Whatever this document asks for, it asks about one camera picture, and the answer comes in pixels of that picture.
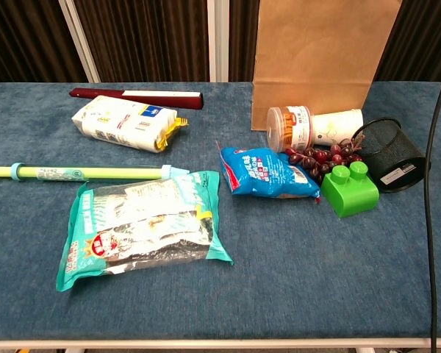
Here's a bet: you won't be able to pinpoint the blue snack packet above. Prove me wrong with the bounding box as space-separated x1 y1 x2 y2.
215 140 322 204

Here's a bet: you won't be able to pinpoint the clear plastic snack jar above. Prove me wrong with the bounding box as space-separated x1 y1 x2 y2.
266 105 315 154

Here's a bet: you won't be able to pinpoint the red grape bunch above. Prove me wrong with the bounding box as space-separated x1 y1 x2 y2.
284 138 365 185

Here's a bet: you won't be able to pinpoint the white paper cup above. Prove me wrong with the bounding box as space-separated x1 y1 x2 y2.
310 108 365 146

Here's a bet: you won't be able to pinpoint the green toy building block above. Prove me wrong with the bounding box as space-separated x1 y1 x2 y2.
320 160 380 218

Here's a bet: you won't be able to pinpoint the black mesh pen holder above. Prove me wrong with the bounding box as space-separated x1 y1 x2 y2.
352 116 432 193

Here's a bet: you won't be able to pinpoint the teal seaweed snack package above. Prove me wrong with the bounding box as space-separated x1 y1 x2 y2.
55 170 234 293

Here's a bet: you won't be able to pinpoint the white noodle pack yellow ends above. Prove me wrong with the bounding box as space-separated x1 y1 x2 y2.
71 95 189 154

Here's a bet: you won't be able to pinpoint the green tube water pump toy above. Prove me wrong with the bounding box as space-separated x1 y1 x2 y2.
0 162 190 182

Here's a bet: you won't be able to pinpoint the blue fabric table cover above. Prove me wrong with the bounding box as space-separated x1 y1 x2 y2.
0 81 441 341

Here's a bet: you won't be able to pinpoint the dark brown pleated curtain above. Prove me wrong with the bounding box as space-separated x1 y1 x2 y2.
229 0 261 82
0 0 88 89
374 0 441 82
73 0 210 84

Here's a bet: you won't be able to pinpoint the maroon folding fan box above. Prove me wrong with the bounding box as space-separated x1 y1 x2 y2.
68 87 204 110

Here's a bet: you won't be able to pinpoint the brown paper bag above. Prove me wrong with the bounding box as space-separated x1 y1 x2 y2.
250 0 404 132

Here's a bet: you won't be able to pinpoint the white aluminium partition post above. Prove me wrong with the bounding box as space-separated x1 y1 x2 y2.
207 0 230 83
57 0 101 84

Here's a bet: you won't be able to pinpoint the white table frame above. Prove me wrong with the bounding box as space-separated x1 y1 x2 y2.
0 337 441 353

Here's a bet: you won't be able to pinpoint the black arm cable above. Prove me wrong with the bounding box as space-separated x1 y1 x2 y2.
424 69 441 349

